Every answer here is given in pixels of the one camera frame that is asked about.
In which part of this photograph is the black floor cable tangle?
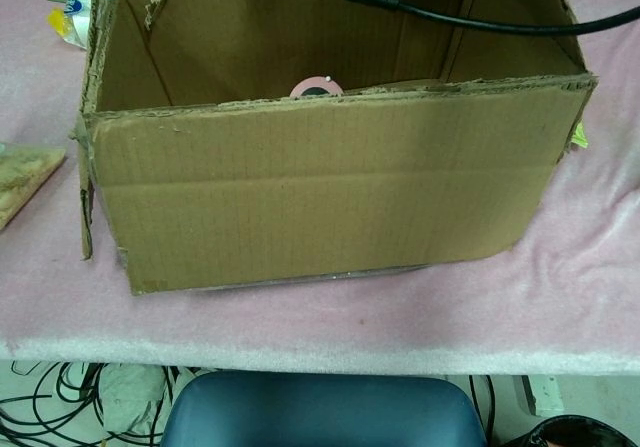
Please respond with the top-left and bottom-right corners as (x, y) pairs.
(0, 360), (174, 447)

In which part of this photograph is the white yellow snack bag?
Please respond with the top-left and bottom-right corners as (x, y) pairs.
(47, 0), (101, 51)

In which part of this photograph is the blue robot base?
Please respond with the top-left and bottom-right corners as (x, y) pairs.
(160, 370), (489, 447)

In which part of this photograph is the brown cardboard box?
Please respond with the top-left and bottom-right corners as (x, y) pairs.
(69, 0), (600, 296)

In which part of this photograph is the white plastic bag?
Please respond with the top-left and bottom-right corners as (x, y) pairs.
(97, 364), (171, 436)

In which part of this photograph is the pink fleece tablecloth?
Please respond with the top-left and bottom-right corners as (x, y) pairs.
(0, 0), (640, 376)

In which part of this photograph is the grey table leg bracket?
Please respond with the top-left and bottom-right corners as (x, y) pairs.
(519, 375), (566, 416)

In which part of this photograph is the pink tape roll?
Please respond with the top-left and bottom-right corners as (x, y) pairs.
(290, 75), (345, 97)

